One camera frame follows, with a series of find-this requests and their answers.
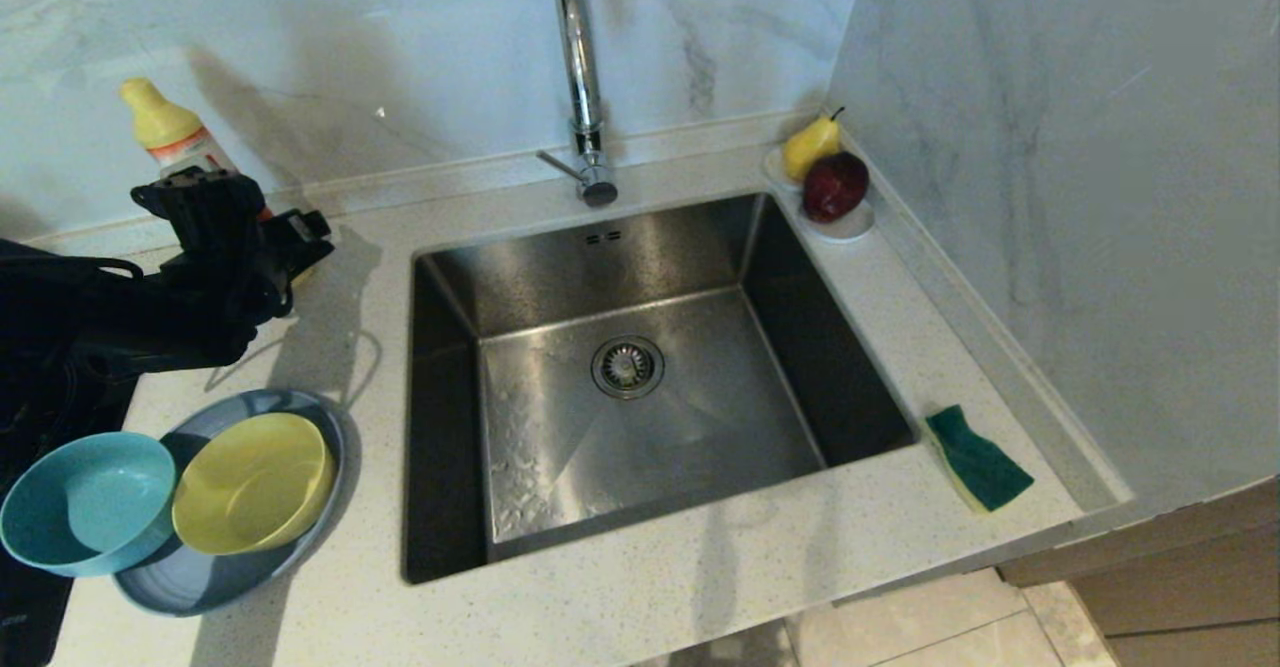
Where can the green and yellow sponge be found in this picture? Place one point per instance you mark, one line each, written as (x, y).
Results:
(978, 465)

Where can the grey-blue plate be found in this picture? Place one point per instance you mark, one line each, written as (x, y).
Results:
(200, 587)

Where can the yellow bowl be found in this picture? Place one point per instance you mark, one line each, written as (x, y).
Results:
(250, 487)

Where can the yellow dish soap bottle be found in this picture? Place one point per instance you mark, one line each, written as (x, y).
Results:
(165, 127)

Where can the teal bowl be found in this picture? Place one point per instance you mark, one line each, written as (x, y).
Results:
(85, 507)

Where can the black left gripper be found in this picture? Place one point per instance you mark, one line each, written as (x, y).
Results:
(235, 287)

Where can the black induction cooktop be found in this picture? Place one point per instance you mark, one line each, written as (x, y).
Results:
(25, 617)

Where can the dark red apple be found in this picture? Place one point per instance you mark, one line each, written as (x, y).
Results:
(833, 187)

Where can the chrome kitchen faucet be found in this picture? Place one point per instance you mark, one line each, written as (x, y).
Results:
(583, 67)

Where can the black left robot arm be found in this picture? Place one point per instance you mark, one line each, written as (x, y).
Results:
(70, 337)

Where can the light wood cabinet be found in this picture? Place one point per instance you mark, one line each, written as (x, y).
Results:
(1180, 577)

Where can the metal sink drain strainer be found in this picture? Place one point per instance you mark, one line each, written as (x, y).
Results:
(628, 367)

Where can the stainless steel sink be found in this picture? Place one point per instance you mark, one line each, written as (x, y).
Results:
(650, 417)

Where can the yellow pear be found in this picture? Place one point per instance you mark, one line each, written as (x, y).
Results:
(805, 152)

